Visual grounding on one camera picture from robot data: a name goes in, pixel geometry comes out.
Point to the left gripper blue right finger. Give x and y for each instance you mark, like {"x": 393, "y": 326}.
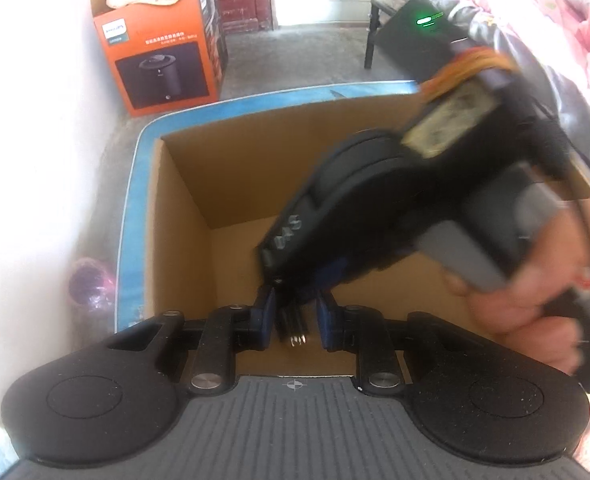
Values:
{"x": 330, "y": 322}

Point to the large brown cardboard box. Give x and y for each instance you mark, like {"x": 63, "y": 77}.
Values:
{"x": 220, "y": 177}

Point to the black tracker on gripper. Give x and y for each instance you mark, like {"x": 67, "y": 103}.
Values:
{"x": 420, "y": 40}

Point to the dark sofa frame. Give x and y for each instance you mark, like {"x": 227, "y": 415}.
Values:
{"x": 381, "y": 11}

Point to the black cylindrical flashlight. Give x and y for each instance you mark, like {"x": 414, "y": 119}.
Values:
{"x": 291, "y": 326}

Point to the orange Philips appliance box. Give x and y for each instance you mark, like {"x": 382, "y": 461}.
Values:
{"x": 163, "y": 57}

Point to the person's right hand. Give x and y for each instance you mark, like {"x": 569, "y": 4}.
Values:
{"x": 514, "y": 315}

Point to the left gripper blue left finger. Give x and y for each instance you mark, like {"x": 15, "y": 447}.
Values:
{"x": 261, "y": 318}

